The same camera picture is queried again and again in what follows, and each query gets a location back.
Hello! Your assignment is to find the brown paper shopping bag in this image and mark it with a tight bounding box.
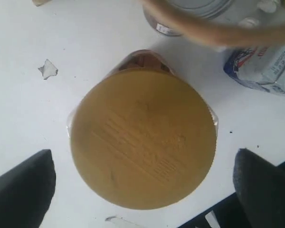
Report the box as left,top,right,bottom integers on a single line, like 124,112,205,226
140,0,285,48

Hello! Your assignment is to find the white crumpled lump near jar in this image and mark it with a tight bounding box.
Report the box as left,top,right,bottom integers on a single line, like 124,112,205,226
238,18,260,29

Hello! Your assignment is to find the torn white paper scrap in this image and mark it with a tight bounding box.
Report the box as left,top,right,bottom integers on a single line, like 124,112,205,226
38,59,58,80

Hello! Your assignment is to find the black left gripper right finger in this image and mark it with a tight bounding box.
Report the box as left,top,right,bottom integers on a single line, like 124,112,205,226
233,148,285,228

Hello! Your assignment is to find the dark jar with pull-tab lid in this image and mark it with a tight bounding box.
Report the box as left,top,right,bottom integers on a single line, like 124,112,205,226
142,0,234,37

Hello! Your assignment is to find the white crumpled lump near bottle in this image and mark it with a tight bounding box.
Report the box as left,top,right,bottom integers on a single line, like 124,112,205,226
257,0,281,13

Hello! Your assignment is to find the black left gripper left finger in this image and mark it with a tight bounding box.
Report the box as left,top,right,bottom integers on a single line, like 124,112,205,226
0,149,56,228

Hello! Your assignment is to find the clear jar with gold lid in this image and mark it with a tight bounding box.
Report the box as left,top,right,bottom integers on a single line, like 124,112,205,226
67,49,219,210

